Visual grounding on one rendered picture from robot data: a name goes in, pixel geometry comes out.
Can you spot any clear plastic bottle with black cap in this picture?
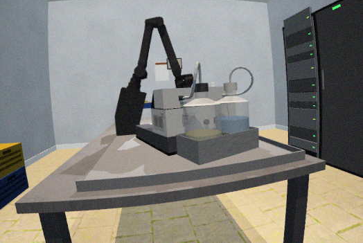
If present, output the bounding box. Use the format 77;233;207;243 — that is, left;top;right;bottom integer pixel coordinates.
183;83;222;141

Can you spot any clear bottle with grey cap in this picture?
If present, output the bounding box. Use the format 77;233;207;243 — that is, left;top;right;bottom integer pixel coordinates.
217;82;249;133

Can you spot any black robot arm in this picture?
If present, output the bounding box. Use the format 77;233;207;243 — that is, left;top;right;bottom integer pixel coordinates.
127;17;193;91

